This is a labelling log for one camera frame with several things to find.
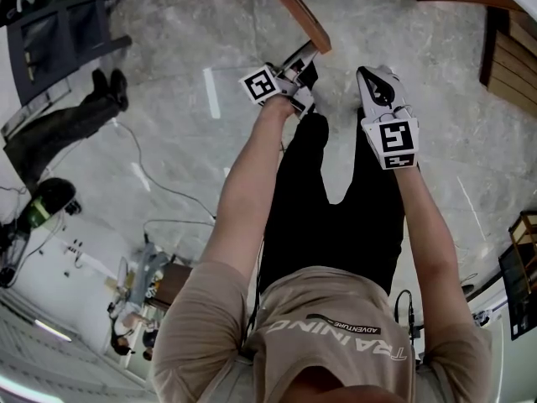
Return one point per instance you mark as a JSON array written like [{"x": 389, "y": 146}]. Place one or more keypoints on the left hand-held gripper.
[{"x": 260, "y": 86}]

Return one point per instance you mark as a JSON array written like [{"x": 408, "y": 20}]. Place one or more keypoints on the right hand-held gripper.
[{"x": 396, "y": 141}]

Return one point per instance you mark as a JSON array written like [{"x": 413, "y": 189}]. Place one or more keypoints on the wooden cabinet door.
[{"x": 302, "y": 11}]

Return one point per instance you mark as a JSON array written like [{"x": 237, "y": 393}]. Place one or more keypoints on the person's right forearm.
[{"x": 432, "y": 242}]

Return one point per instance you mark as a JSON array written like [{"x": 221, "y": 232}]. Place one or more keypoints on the person's left forearm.
[{"x": 247, "y": 191}]

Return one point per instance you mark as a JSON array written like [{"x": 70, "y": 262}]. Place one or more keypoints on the person's black trousers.
[{"x": 335, "y": 225}]

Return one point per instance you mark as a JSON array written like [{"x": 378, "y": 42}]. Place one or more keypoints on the wooden slatted platform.
[{"x": 516, "y": 69}]

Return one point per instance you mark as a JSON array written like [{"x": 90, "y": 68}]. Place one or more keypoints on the person's beige t-shirt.
[{"x": 327, "y": 300}]

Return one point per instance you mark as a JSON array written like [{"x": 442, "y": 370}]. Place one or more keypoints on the black flat panel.
[{"x": 516, "y": 292}]

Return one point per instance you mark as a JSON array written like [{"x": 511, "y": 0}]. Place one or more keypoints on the black green backpack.
[{"x": 54, "y": 195}]

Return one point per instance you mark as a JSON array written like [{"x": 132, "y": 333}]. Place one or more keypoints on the person's neck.
[{"x": 356, "y": 388}]

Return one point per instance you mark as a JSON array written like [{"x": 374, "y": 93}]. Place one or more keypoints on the white work desk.
[{"x": 50, "y": 267}]

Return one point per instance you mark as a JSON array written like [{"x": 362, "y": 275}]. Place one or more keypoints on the wooden frame stool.
[{"x": 518, "y": 225}]

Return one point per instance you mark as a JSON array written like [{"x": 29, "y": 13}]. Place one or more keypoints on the white-top dark-frame table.
[{"x": 62, "y": 32}]

